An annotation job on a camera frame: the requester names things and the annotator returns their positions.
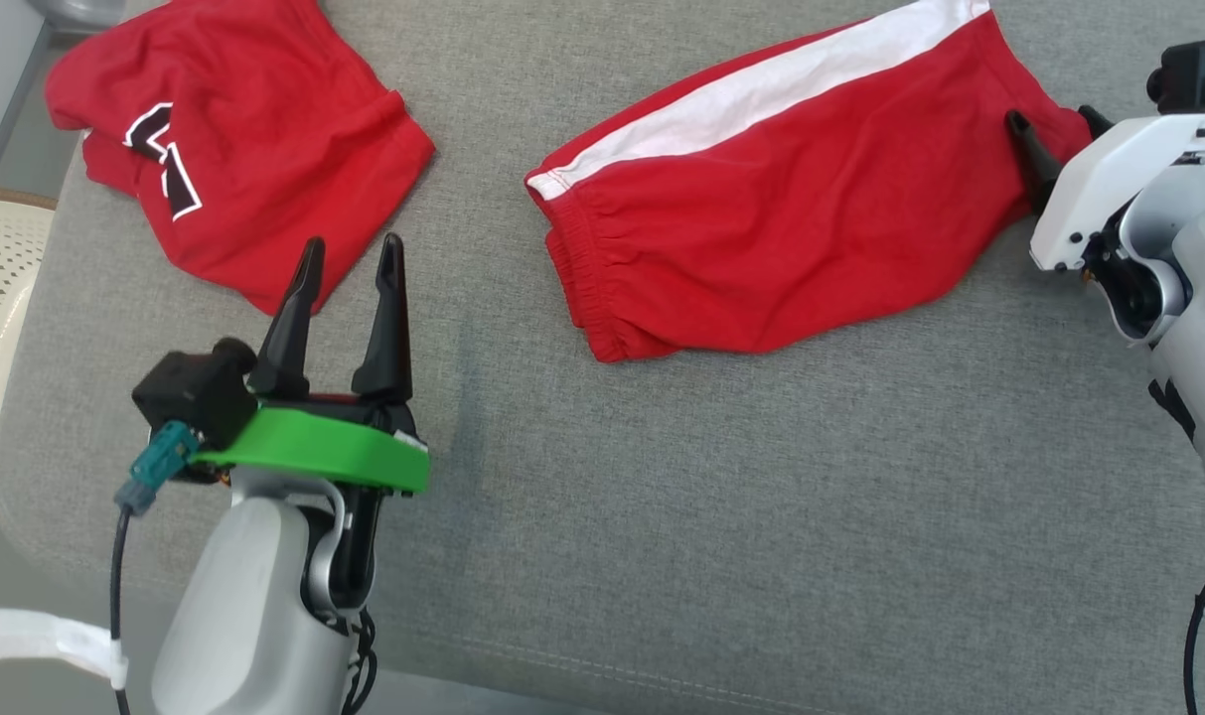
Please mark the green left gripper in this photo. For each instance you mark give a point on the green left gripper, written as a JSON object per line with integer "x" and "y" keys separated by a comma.
{"x": 334, "y": 447}

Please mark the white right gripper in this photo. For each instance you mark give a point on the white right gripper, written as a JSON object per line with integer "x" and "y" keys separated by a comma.
{"x": 1109, "y": 179}

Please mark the red shorts with white stripe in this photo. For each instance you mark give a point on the red shorts with white stripe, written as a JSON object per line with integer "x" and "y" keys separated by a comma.
{"x": 781, "y": 228}

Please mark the red jersey with number print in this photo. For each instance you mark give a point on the red jersey with number print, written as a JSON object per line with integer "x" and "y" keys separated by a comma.
{"x": 264, "y": 129}

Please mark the white perforated basket brown rim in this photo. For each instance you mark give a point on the white perforated basket brown rim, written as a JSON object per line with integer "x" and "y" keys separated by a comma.
{"x": 1, "y": 298}

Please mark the white tape label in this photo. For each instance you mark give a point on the white tape label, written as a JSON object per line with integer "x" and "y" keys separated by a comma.
{"x": 26, "y": 636}

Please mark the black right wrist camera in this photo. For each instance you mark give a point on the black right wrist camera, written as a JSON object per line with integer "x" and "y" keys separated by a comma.
{"x": 1188, "y": 74}

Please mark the grey metal post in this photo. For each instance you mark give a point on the grey metal post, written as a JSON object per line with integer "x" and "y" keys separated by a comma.
{"x": 75, "y": 10}

